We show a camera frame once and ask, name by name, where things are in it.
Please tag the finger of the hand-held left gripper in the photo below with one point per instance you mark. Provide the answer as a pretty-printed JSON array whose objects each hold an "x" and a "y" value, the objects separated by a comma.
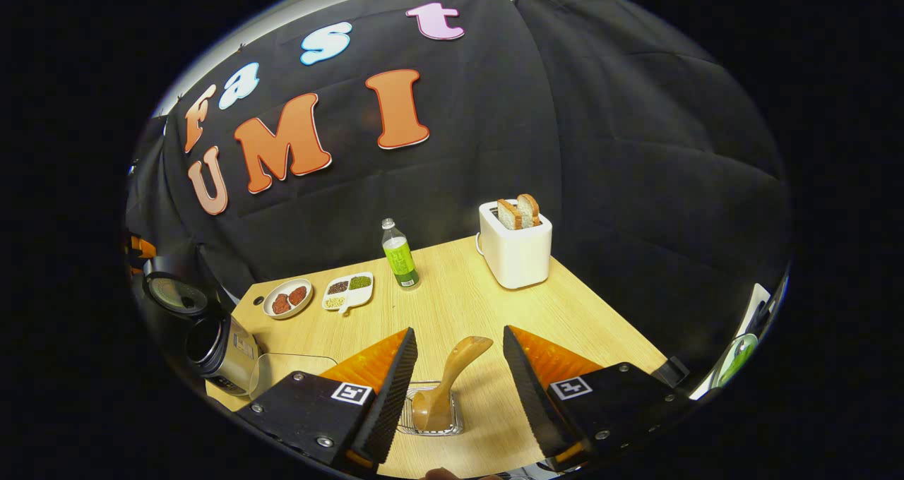
[{"x": 143, "y": 247}]

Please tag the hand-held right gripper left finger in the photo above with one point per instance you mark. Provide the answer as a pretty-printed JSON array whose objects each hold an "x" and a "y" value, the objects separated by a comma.
[{"x": 392, "y": 402}]

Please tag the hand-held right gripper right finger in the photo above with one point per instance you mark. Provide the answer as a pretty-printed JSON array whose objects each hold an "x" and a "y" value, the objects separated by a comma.
[{"x": 537, "y": 402}]

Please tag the wooden spoon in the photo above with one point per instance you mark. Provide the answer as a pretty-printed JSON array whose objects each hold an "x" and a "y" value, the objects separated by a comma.
[{"x": 445, "y": 388}]

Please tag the black rice cooker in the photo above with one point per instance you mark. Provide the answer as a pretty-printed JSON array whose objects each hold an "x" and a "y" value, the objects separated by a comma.
[{"x": 226, "y": 356}]

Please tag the white divided bean dish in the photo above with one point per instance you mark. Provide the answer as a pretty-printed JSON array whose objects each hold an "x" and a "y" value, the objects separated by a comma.
[{"x": 349, "y": 293}]

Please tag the red meat piece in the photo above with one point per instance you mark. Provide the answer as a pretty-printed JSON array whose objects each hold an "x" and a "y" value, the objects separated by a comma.
[
  {"x": 297, "y": 295},
  {"x": 281, "y": 303}
]

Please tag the round white plate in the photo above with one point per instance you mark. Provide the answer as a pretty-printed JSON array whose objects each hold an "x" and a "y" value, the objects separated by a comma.
[{"x": 272, "y": 310}]

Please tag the green label water bottle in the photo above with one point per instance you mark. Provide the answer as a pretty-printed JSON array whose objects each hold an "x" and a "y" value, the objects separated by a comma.
[{"x": 400, "y": 258}]

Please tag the white toaster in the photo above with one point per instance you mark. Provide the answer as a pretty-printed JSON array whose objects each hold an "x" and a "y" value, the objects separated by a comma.
[{"x": 515, "y": 258}]

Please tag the toast bread slice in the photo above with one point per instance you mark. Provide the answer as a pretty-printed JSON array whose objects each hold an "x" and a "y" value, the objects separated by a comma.
[
  {"x": 530, "y": 210},
  {"x": 508, "y": 215}
]

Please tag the green round object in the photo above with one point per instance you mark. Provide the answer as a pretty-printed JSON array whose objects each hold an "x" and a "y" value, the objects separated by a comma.
[{"x": 736, "y": 358}]

